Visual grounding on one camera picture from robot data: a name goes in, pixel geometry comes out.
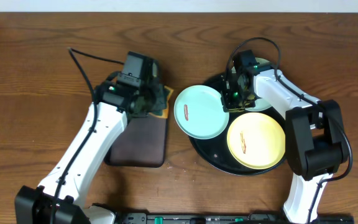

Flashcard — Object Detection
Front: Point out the green orange sponge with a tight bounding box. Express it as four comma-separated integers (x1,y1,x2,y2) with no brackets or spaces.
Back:
149,85,173,119

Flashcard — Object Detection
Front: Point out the light blue plate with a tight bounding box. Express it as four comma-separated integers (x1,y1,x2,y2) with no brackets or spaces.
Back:
173,85,229,140
230,57,273,111

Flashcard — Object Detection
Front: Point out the yellow plate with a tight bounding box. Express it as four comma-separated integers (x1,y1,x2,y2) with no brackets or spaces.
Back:
226,113,285,170

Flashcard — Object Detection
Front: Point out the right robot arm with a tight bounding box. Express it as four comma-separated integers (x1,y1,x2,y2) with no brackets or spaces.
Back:
221,60,353,223

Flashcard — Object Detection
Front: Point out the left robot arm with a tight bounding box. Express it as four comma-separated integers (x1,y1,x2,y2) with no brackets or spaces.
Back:
15,103,168,224

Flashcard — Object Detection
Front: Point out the black rectangular tray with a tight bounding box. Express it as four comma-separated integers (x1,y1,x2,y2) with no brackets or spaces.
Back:
104,108,169,168

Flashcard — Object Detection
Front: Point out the black round tray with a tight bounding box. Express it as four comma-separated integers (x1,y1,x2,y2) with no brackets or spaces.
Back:
189,72,286,176

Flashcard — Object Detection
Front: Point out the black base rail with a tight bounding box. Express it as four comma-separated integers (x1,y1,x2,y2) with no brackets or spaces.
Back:
114,212,290,224

